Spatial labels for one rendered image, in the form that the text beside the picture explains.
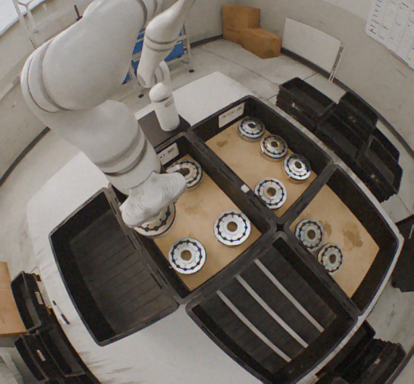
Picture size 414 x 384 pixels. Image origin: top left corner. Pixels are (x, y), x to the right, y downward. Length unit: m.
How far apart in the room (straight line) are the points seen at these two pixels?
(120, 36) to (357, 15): 3.11
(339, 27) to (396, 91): 1.24
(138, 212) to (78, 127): 0.11
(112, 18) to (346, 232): 0.73
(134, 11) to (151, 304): 0.61
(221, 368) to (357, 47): 3.47
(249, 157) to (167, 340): 0.73
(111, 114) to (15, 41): 2.94
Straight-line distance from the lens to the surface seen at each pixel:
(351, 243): 0.69
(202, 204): 0.56
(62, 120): 0.19
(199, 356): 0.76
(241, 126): 0.69
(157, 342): 0.77
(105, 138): 0.17
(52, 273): 1.03
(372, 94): 3.29
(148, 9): 0.22
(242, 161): 0.63
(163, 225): 0.37
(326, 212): 0.65
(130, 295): 0.60
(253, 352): 0.61
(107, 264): 0.63
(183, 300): 0.44
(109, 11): 0.16
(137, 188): 0.23
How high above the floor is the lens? 1.36
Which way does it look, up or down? 62 degrees down
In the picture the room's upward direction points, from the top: 8 degrees counter-clockwise
